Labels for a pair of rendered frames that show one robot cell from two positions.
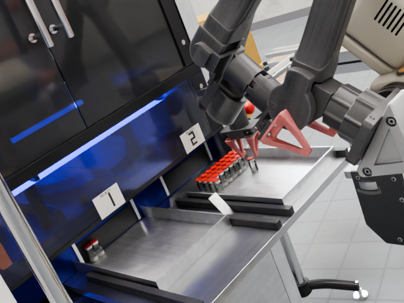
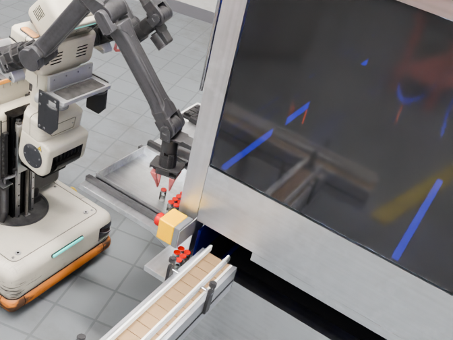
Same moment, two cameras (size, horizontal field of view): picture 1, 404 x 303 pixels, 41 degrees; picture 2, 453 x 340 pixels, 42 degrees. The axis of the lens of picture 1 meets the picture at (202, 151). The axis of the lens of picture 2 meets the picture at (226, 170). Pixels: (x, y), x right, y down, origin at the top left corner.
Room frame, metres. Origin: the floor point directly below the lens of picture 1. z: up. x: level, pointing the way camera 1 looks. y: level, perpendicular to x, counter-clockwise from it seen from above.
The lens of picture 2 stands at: (2.95, -0.63, 2.10)
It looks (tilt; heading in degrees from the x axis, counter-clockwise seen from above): 33 degrees down; 155
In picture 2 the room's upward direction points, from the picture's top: 14 degrees clockwise
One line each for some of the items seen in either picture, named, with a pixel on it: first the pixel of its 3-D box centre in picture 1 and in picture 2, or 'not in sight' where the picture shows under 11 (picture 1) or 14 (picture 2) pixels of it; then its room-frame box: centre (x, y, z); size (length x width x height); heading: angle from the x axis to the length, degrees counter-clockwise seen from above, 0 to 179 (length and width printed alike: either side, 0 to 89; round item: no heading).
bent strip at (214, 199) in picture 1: (235, 207); not in sight; (1.23, -0.03, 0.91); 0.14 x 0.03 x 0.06; 40
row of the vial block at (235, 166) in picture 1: (229, 172); (183, 197); (1.46, -0.05, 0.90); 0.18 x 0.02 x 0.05; 130
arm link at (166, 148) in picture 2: not in sight; (172, 144); (1.45, -0.12, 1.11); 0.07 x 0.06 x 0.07; 47
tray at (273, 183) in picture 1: (259, 175); (158, 184); (1.38, -0.12, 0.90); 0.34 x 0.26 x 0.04; 40
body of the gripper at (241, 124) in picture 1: (237, 119); (168, 159); (1.44, -0.12, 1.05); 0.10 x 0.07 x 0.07; 55
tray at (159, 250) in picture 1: (149, 243); not in sight; (1.24, 0.21, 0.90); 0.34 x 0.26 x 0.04; 41
